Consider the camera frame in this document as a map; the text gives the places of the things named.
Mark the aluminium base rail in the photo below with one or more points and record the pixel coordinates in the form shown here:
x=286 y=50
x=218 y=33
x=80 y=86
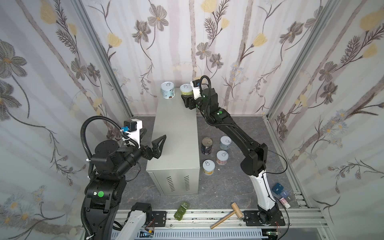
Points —
x=203 y=219

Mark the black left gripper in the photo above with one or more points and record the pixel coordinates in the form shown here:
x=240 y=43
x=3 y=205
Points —
x=148 y=150

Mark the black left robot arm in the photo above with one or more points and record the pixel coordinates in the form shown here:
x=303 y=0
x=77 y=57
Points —
x=104 y=192

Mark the white slotted cable duct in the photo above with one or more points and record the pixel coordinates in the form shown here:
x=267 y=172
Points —
x=204 y=234

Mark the small purple box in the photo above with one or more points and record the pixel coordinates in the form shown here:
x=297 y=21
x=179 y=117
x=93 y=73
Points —
x=284 y=194

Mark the blue square box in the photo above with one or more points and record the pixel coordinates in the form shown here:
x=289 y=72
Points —
x=278 y=188

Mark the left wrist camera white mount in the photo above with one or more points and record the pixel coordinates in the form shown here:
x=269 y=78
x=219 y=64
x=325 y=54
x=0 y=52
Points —
x=131 y=132

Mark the blue brown label can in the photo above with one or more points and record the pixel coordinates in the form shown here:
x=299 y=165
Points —
x=168 y=90

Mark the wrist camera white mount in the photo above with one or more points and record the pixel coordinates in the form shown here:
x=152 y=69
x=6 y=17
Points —
x=196 y=85
x=131 y=132

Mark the teal label can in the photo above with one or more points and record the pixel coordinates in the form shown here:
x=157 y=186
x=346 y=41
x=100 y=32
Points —
x=225 y=142

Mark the yellow label can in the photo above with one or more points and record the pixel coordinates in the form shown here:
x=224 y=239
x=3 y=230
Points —
x=208 y=167

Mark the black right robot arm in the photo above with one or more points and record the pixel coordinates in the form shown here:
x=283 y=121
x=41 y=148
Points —
x=254 y=163

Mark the grey metal cabinet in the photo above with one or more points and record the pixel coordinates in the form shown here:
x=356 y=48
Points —
x=177 y=171

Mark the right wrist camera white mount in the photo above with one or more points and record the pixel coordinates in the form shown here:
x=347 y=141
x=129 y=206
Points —
x=196 y=85

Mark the pink label can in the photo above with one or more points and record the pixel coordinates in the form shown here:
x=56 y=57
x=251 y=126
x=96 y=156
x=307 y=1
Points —
x=222 y=157

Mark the dark blue can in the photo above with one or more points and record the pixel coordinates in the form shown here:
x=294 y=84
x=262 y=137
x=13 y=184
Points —
x=206 y=145

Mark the wooden mallet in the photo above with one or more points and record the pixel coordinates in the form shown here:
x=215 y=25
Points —
x=236 y=211

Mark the green label can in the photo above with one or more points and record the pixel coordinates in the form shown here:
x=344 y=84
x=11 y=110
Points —
x=186 y=90

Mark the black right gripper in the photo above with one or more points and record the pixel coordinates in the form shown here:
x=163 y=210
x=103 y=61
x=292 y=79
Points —
x=190 y=101

